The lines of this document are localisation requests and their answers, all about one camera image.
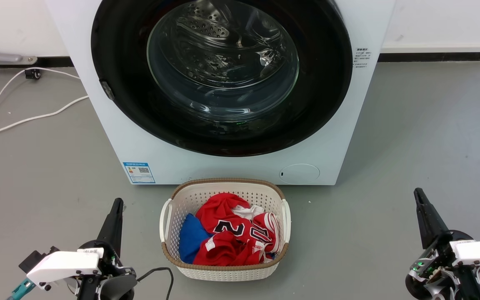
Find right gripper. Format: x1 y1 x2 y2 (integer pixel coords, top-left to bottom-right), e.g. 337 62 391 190
405 188 480 300

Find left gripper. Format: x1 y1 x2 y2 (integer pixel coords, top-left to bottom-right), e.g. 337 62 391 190
77 198 138 300

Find black round glass washer door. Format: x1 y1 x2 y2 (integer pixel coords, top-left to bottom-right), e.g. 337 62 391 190
91 0 353 158

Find white front-load washing machine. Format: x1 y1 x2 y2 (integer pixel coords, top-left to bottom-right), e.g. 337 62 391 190
44 0 397 186

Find blue energy label sticker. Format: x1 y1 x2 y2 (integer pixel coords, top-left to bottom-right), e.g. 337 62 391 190
123 162 156 184

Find blue garment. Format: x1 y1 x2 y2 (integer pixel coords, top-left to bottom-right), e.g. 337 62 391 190
179 214 211 264

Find red basketball jersey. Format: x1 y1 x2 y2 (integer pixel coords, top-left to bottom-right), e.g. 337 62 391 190
193 192 284 266

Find white woven laundry basket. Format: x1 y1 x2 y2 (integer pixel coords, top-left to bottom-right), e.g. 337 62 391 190
160 178 291 282

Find white garment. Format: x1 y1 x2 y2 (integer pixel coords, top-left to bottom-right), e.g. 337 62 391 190
232 204 265 220

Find round white filter cover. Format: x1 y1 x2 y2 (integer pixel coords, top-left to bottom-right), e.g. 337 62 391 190
279 163 320 184

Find grey drain pipe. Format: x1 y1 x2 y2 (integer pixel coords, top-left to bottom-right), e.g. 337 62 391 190
0 40 38 65

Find teal cable connector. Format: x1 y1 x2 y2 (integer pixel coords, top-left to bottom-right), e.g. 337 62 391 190
7 278 36 300

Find white power cable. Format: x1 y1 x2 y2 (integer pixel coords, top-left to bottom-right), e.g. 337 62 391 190
0 67 89 150

